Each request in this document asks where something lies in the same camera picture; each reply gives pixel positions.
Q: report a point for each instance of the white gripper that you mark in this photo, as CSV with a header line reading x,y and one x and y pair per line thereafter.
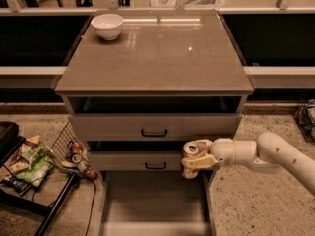
x,y
223,151

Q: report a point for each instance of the orange soda can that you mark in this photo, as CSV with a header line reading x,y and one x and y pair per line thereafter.
x,y
189,155

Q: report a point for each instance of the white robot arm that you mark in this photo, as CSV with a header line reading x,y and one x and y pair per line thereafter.
x,y
268,154

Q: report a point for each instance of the open bottom drawer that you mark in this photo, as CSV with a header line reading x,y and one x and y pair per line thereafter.
x,y
156,203

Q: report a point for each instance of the grey drawer cabinet with counter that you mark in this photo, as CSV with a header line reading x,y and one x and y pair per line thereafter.
x,y
159,64

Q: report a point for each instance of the red can in basket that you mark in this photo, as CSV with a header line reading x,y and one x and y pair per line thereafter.
x,y
76,148

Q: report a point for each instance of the white ceramic bowl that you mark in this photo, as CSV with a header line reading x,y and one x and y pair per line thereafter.
x,y
108,26

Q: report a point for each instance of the green snack bag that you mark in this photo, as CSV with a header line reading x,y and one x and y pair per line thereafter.
x,y
39,164

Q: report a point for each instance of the top drawer with black handle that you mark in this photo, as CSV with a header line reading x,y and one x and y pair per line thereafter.
x,y
153,127

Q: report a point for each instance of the drawer with black handle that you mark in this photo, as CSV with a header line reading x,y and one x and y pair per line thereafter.
x,y
134,161
153,127

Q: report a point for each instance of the middle drawer with black handle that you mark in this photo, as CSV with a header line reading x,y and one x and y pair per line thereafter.
x,y
134,161

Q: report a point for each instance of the wire basket at right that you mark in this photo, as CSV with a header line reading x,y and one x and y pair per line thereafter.
x,y
305,119

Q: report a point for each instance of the wire mesh basket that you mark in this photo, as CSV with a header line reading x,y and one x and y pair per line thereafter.
x,y
62,156

